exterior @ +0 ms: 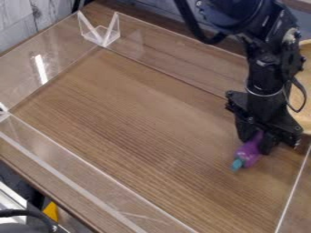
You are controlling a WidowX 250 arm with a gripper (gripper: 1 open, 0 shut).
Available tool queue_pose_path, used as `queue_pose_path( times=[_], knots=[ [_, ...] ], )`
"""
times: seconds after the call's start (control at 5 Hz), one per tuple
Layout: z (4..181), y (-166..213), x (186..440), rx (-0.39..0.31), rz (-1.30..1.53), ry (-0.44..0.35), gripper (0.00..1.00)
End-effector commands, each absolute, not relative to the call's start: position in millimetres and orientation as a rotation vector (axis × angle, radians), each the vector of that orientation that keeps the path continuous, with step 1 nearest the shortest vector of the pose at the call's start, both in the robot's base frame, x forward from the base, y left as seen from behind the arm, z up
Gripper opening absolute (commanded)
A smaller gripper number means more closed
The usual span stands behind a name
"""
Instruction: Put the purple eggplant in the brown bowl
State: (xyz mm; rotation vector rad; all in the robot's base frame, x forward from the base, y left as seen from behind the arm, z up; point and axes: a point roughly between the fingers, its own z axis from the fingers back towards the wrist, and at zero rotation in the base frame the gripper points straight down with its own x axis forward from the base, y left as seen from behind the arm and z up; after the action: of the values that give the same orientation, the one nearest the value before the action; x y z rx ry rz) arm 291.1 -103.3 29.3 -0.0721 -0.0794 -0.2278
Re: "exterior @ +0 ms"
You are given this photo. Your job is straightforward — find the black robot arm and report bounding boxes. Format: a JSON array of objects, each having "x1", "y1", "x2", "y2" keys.
[{"x1": 173, "y1": 0, "x2": 306, "y2": 155}]

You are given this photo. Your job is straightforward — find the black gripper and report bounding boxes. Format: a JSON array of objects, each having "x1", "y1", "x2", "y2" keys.
[{"x1": 225, "y1": 88, "x2": 303, "y2": 155}]

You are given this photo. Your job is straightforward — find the purple toy eggplant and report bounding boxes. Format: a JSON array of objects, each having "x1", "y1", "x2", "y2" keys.
[{"x1": 231, "y1": 131, "x2": 264, "y2": 171}]

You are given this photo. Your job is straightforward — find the yellow and black device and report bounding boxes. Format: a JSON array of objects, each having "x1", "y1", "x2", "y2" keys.
[{"x1": 23, "y1": 199, "x2": 83, "y2": 233}]

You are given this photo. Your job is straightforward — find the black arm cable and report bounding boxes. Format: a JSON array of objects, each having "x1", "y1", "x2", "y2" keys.
[{"x1": 284, "y1": 77, "x2": 308, "y2": 114}]

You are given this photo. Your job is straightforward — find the clear acrylic tray walls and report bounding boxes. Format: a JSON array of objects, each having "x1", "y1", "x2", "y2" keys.
[{"x1": 0, "y1": 4, "x2": 311, "y2": 233}]

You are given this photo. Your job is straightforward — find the brown wooden bowl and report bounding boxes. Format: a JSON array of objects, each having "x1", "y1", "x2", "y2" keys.
[{"x1": 290, "y1": 38, "x2": 311, "y2": 136}]

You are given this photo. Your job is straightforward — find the clear acrylic corner bracket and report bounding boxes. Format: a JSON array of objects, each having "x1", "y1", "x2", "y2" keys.
[{"x1": 76, "y1": 12, "x2": 120, "y2": 48}]

